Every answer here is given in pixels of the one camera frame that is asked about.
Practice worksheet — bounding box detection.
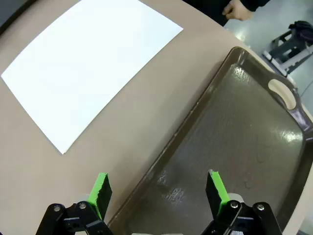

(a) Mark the person in black sweater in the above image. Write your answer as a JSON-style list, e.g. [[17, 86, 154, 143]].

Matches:
[[182, 0, 233, 26]]

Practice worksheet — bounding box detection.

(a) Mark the black step stool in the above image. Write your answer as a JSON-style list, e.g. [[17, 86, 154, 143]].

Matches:
[[263, 29, 313, 77]]

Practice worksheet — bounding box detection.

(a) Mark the white A4 paper stack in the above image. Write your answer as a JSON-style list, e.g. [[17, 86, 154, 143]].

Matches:
[[0, 0, 184, 155]]

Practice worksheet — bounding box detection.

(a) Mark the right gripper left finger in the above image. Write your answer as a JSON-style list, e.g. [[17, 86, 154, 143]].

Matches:
[[36, 172, 113, 235]]

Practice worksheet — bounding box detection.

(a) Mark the person's left forearm black sleeve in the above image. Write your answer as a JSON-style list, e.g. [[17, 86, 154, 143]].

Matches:
[[238, 0, 269, 12]]

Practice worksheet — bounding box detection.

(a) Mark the brown plastic serving tray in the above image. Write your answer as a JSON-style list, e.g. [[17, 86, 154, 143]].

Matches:
[[107, 46, 313, 235], [0, 0, 37, 36]]

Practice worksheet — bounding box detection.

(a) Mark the black bag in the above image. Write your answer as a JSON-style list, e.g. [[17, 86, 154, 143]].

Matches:
[[288, 21, 313, 47]]

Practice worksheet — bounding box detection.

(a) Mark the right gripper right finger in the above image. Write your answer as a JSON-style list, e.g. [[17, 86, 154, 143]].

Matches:
[[200, 169, 283, 235]]

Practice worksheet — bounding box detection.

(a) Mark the person's left hand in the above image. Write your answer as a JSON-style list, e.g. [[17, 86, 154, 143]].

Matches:
[[223, 0, 254, 22]]

